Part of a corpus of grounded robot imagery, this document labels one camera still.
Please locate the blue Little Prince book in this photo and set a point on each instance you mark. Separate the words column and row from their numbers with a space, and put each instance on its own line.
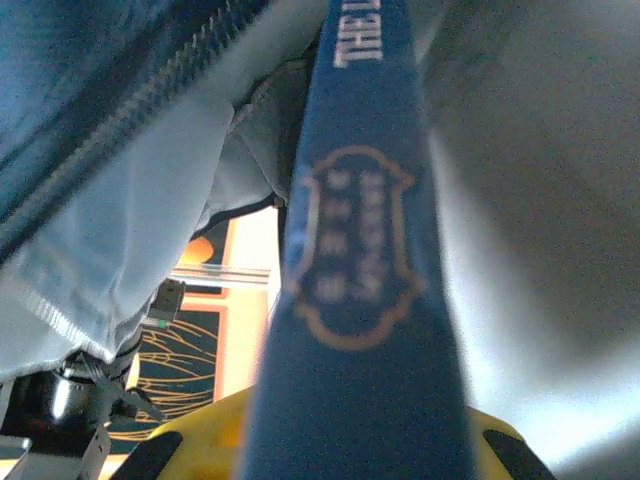
column 355, row 225

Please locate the aluminium frame post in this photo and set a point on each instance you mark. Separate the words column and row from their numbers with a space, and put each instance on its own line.
column 225, row 275

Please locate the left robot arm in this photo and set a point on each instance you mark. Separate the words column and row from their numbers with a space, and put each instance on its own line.
column 169, row 300

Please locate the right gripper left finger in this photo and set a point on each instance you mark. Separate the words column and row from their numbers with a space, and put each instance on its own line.
column 210, row 440

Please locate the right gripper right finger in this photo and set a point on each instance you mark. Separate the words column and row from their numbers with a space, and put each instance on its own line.
column 500, row 450

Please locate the navy blue backpack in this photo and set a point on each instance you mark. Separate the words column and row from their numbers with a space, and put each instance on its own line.
column 125, row 200

